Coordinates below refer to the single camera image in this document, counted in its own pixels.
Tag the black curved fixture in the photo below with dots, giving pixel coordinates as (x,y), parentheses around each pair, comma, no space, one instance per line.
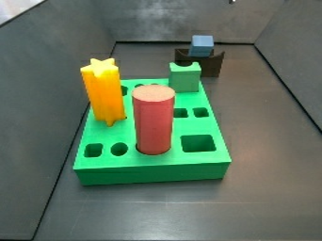
(209,64)

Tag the red cylinder peg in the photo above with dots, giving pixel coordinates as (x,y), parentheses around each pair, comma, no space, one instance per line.
(152,103)

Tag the yellow star peg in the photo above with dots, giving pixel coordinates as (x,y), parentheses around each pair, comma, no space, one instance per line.
(101,83)

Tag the blue rectangle block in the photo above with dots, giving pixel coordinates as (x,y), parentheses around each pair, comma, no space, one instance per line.
(201,45)

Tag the green notched peg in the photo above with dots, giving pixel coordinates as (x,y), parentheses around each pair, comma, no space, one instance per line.
(184,77)

